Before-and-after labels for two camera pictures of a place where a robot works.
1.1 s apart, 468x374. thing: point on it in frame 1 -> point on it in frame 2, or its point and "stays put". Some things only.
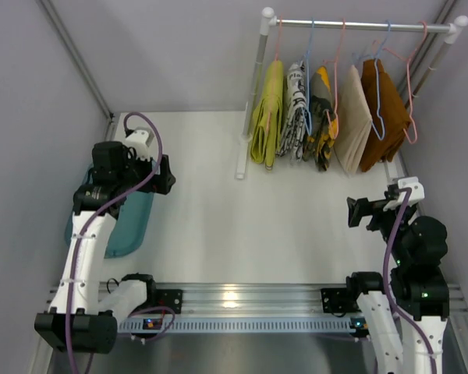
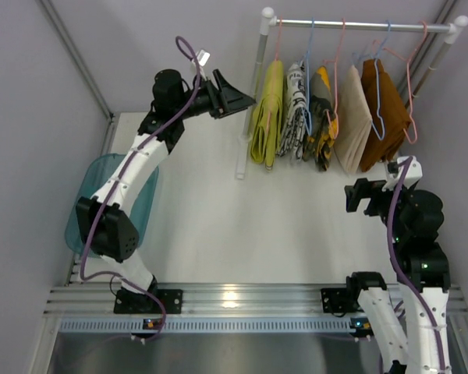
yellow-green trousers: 266,132 stays put
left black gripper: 162,175 -> 220,100
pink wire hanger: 274,74 stays put
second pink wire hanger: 327,111 stays put
